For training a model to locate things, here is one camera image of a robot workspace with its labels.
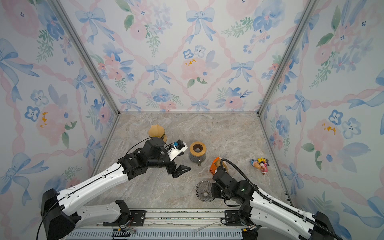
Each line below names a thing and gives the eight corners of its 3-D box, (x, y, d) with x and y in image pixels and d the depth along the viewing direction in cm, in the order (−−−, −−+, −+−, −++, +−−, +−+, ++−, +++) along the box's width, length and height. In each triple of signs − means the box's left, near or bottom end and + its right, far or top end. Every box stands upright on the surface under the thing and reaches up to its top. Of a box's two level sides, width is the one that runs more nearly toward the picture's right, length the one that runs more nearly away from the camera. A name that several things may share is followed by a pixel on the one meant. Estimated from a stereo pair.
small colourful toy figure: (253, 174, 91) (255, 172, 88) (250, 160, 96) (251, 158, 94) (270, 174, 91) (272, 172, 88) (265, 160, 97) (267, 158, 94)
